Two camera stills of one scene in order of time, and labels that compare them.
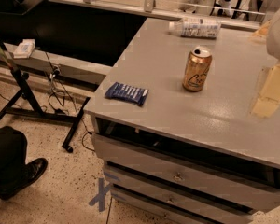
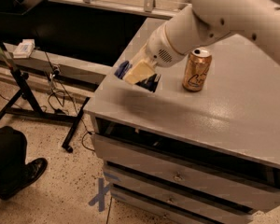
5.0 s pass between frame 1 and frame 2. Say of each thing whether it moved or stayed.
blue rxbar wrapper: moved
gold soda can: stayed
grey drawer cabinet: stayed
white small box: stayed
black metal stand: stayed
